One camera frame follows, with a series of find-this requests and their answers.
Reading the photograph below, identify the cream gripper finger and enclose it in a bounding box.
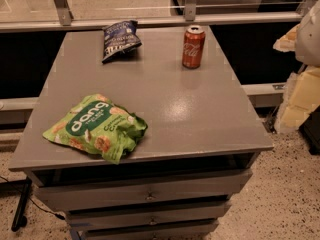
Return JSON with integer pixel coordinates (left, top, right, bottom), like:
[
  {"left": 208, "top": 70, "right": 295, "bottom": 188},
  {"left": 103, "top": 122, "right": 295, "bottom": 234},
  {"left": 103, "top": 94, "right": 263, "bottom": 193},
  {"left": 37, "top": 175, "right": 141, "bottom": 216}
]
[
  {"left": 274, "top": 66, "right": 320, "bottom": 133},
  {"left": 273, "top": 25, "right": 299, "bottom": 52}
]

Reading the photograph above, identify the green rice chip bag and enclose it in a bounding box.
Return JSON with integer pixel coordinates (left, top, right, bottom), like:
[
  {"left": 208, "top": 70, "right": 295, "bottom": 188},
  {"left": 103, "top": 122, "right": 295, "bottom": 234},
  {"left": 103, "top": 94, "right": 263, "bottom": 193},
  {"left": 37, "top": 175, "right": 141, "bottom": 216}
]
[{"left": 43, "top": 94, "right": 148, "bottom": 164}]

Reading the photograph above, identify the orange coke can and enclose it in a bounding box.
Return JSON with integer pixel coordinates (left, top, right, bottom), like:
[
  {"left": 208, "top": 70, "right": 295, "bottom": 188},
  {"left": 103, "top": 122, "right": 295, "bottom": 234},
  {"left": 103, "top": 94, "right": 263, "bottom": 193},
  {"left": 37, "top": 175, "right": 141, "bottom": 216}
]
[{"left": 182, "top": 25, "right": 206, "bottom": 69}]

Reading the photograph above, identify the blue chip bag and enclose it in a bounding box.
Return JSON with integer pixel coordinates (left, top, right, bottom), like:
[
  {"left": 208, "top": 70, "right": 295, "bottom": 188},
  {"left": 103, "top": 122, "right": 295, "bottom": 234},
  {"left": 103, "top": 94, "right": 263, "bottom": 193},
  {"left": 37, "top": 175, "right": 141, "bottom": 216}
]
[{"left": 102, "top": 20, "right": 142, "bottom": 64}]

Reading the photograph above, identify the grey drawer cabinet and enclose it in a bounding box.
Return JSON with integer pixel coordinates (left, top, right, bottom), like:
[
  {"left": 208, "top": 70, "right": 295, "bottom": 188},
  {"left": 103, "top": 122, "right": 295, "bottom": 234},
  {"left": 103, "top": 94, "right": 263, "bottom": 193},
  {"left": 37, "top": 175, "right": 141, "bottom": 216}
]
[{"left": 8, "top": 25, "right": 275, "bottom": 240}]

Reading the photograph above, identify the bottom grey drawer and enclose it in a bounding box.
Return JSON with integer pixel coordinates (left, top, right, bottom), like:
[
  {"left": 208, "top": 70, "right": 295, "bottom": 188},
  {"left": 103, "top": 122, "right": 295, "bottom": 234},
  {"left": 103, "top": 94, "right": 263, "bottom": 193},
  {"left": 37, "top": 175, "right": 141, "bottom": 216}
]
[{"left": 84, "top": 219, "right": 218, "bottom": 240}]

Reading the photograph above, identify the grey drawer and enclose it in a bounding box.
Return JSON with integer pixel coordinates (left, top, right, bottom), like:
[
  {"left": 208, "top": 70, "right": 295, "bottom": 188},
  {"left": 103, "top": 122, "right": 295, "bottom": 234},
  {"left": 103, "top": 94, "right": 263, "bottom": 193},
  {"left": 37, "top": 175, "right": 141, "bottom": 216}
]
[
  {"left": 35, "top": 169, "right": 252, "bottom": 211},
  {"left": 84, "top": 219, "right": 218, "bottom": 240},
  {"left": 67, "top": 201, "right": 231, "bottom": 231}
]

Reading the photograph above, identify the top grey drawer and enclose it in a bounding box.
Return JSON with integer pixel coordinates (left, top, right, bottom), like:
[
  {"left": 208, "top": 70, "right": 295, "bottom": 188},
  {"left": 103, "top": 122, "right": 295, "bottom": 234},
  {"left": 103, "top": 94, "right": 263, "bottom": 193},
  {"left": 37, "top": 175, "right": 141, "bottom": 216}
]
[{"left": 35, "top": 169, "right": 252, "bottom": 211}]

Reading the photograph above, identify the middle grey drawer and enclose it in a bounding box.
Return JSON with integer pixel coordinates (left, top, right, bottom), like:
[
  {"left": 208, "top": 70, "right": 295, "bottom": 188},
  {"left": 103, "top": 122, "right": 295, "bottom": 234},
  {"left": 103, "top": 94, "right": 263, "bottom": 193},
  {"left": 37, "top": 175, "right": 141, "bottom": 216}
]
[{"left": 67, "top": 201, "right": 231, "bottom": 231}]

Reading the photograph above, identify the metal glass railing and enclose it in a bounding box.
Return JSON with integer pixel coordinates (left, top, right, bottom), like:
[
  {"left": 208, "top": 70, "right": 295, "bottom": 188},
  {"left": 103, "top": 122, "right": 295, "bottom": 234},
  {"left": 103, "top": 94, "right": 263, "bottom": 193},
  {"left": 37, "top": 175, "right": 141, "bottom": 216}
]
[{"left": 0, "top": 0, "right": 317, "bottom": 33}]

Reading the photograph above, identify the black stand leg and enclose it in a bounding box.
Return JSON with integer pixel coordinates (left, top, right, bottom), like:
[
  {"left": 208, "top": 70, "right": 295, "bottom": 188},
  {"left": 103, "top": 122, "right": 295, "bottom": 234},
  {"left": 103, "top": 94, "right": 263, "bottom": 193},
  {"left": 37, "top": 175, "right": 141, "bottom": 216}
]
[{"left": 11, "top": 178, "right": 32, "bottom": 232}]

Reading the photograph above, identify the black floor cable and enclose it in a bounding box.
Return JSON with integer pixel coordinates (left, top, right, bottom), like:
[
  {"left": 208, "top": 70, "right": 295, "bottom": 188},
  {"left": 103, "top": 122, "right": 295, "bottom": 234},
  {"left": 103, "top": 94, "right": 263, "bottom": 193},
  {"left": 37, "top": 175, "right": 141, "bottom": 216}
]
[{"left": 0, "top": 175, "right": 66, "bottom": 221}]

